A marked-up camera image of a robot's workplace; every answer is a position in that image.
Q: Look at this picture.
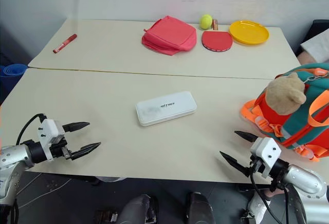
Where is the black rounded shape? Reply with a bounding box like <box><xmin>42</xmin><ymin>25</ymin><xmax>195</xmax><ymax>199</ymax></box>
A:
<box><xmin>185</xmin><ymin>191</ymin><xmax>216</xmax><ymax>224</ymax></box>

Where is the yellow plastic plate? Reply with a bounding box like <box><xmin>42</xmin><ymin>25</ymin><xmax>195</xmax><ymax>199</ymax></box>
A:
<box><xmin>229</xmin><ymin>20</ymin><xmax>270</xmax><ymax>46</ymax></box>

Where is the person in grey shirt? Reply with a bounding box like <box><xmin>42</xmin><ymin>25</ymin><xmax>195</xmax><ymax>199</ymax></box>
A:
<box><xmin>296</xmin><ymin>28</ymin><xmax>329</xmax><ymax>65</ymax></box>

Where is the red table tennis paddle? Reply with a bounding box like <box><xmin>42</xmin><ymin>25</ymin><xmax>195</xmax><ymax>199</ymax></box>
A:
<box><xmin>201</xmin><ymin>29</ymin><xmax>234</xmax><ymax>53</ymax></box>

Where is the blue rolled mat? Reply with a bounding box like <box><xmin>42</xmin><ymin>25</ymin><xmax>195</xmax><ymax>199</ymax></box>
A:
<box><xmin>0</xmin><ymin>64</ymin><xmax>29</xmax><ymax>99</ymax></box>

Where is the white rectangular case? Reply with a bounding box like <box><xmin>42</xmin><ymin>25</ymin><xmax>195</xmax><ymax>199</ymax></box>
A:
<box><xmin>135</xmin><ymin>90</ymin><xmax>198</xmax><ymax>127</ymax></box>

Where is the pink fabric bag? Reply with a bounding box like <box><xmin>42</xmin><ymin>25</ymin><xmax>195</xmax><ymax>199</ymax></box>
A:
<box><xmin>141</xmin><ymin>15</ymin><xmax>198</xmax><ymax>57</ymax></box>

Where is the grey rounded shape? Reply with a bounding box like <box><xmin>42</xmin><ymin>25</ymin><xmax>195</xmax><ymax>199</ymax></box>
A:
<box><xmin>117</xmin><ymin>194</ymin><xmax>158</xmax><ymax>224</ymax></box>

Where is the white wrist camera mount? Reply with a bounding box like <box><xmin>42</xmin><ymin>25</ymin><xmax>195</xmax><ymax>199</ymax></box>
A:
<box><xmin>36</xmin><ymin>118</ymin><xmax>66</xmax><ymax>162</ymax></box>
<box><xmin>250</xmin><ymin>137</ymin><xmax>282</xmax><ymax>179</ymax></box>

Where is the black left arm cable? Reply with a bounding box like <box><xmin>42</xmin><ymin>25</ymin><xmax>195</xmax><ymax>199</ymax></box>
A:
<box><xmin>15</xmin><ymin>113</ymin><xmax>47</xmax><ymax>145</ymax></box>

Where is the yellow-green tennis ball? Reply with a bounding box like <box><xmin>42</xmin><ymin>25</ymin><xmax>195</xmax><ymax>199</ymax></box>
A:
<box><xmin>199</xmin><ymin>13</ymin><xmax>213</xmax><ymax>30</ymax></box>

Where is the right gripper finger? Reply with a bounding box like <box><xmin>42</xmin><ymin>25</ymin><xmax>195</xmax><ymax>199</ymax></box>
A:
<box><xmin>234</xmin><ymin>130</ymin><xmax>259</xmax><ymax>143</ymax></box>
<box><xmin>219</xmin><ymin>151</ymin><xmax>251</xmax><ymax>178</ymax></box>

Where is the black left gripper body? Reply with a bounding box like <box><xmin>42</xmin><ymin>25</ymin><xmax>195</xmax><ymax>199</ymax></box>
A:
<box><xmin>50</xmin><ymin>136</ymin><xmax>73</xmax><ymax>161</ymax></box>

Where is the green orange bear backpack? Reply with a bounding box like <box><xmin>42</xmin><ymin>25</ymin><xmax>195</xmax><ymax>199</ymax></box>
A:
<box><xmin>240</xmin><ymin>63</ymin><xmax>329</xmax><ymax>162</ymax></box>

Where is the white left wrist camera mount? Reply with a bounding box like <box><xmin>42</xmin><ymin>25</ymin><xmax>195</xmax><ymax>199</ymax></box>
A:
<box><xmin>36</xmin><ymin>118</ymin><xmax>66</xmax><ymax>162</ymax></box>

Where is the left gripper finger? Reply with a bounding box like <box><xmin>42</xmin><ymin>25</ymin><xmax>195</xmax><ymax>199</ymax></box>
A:
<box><xmin>62</xmin><ymin>122</ymin><xmax>91</xmax><ymax>133</ymax></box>
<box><xmin>70</xmin><ymin>142</ymin><xmax>102</xmax><ymax>161</ymax></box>

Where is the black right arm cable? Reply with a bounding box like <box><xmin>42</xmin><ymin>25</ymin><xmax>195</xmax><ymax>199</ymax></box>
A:
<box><xmin>249</xmin><ymin>172</ymin><xmax>275</xmax><ymax>224</ymax></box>

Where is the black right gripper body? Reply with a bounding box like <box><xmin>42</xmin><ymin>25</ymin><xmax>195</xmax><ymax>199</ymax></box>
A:
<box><xmin>247</xmin><ymin>156</ymin><xmax>266</xmax><ymax>178</ymax></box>

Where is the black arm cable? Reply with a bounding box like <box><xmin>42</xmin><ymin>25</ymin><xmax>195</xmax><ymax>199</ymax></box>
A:
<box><xmin>249</xmin><ymin>172</ymin><xmax>275</xmax><ymax>224</ymax></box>
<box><xmin>15</xmin><ymin>113</ymin><xmax>47</xmax><ymax>145</ymax></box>

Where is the red marker pen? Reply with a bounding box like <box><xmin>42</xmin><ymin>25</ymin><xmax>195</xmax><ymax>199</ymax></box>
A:
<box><xmin>52</xmin><ymin>33</ymin><xmax>78</xmax><ymax>54</ymax></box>

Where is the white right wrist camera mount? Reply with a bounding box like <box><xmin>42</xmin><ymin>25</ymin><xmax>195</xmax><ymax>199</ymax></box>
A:
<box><xmin>250</xmin><ymin>137</ymin><xmax>282</xmax><ymax>179</ymax></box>

